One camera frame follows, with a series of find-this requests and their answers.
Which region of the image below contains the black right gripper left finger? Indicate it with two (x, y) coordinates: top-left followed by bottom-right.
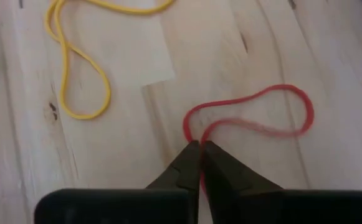
(34, 139), (202, 224)

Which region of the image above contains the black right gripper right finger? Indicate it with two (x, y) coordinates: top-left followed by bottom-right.
(201, 140), (362, 224)

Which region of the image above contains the yellow rubber band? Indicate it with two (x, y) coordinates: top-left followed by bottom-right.
(44, 0), (177, 121)

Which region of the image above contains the red rubber band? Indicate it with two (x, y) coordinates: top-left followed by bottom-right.
(182, 83), (315, 195)

